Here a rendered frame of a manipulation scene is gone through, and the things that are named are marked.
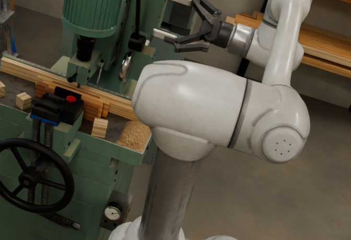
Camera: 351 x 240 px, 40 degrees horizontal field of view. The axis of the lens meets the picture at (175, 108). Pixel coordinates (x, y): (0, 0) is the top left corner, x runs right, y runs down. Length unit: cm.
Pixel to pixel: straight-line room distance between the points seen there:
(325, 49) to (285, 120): 278
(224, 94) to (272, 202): 223
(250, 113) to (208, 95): 8
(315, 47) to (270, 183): 105
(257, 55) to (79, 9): 55
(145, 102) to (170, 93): 5
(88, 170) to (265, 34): 76
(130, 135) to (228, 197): 141
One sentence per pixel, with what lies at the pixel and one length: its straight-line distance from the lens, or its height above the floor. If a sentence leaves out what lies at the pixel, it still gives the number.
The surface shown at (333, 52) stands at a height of 62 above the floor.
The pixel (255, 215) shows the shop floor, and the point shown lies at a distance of 288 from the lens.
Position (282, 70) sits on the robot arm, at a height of 145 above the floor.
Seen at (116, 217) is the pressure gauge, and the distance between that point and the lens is 171.
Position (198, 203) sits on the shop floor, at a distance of 279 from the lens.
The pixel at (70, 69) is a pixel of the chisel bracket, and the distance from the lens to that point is 164.
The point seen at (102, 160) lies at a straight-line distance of 165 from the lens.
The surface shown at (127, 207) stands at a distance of 179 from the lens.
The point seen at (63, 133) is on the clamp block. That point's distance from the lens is 151.
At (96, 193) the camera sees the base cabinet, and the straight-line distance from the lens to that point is 176.
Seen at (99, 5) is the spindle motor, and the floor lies 131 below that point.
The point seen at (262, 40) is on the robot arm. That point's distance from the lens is 137.
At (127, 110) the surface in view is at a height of 93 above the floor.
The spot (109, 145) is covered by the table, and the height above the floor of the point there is 89.
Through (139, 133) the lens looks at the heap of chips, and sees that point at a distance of 160.
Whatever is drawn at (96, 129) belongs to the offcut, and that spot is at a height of 93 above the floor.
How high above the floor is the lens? 191
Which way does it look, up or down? 34 degrees down
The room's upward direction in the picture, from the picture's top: 17 degrees clockwise
